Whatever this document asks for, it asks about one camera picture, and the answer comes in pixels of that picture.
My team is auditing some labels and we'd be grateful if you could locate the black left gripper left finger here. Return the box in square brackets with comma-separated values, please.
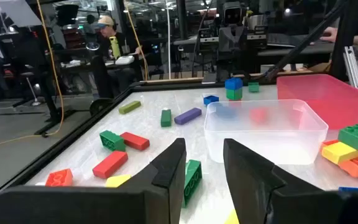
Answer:
[0, 138, 187, 224]

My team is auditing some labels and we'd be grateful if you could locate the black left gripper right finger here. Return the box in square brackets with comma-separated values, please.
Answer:
[223, 138, 358, 224]

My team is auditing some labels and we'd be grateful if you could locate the small blue studded block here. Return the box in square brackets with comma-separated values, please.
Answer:
[224, 77, 244, 91]

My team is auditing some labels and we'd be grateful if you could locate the green studded brick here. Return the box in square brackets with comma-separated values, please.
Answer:
[99, 129, 127, 152]
[181, 159, 203, 208]

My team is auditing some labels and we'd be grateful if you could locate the small red block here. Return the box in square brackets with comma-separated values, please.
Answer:
[249, 107, 269, 124]

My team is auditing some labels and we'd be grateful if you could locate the green long block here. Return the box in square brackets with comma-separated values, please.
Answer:
[160, 108, 173, 128]

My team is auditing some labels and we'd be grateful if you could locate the purple long block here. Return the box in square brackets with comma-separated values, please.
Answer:
[173, 107, 203, 126]

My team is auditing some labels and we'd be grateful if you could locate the olive long block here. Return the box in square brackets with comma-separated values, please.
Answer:
[118, 100, 142, 115]

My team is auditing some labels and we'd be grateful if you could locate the red-orange studded brick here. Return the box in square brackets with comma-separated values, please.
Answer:
[45, 168, 74, 188]

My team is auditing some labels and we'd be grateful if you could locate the clear plastic bin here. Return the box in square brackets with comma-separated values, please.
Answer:
[203, 98, 329, 166]

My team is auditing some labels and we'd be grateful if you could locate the white pole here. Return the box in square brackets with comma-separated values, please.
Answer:
[165, 0, 172, 80]

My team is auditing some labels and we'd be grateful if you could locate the black diagonal brace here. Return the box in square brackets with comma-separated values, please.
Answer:
[264, 0, 349, 82]

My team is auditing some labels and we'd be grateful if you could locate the yellow long block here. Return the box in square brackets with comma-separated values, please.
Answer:
[321, 141, 358, 166]

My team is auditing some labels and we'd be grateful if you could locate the person's hand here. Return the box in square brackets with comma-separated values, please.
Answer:
[319, 26, 339, 44]

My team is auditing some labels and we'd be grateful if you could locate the red plastic bin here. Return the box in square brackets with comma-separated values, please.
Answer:
[276, 73, 358, 131]

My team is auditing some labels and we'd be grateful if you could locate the black round base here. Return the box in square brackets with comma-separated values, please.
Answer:
[88, 97, 115, 117]

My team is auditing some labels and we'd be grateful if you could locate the white box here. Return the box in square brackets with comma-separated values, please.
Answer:
[114, 55, 135, 66]

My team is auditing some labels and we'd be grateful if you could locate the person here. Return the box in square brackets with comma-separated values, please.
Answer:
[82, 14, 98, 35]
[95, 14, 144, 94]

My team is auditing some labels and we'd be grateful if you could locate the yellow-green bottle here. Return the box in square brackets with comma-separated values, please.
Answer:
[108, 35, 122, 60]

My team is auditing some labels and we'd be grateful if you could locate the silver aluminium extrusion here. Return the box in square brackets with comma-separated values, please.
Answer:
[342, 45, 358, 93]

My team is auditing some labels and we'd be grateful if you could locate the black office chair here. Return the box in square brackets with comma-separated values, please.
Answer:
[89, 55, 115, 99]

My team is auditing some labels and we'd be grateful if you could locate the black desk stand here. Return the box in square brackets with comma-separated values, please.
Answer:
[11, 27, 74, 138]

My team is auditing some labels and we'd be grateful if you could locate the stool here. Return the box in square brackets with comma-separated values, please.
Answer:
[19, 71, 42, 107]

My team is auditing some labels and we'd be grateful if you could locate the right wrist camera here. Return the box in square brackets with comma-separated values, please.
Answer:
[223, 1, 242, 26]

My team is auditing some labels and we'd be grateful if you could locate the yellow cable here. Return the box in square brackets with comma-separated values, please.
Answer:
[0, 0, 65, 152]
[123, 0, 149, 81]

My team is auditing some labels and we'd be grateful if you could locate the black frame post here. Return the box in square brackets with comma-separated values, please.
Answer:
[330, 0, 358, 82]

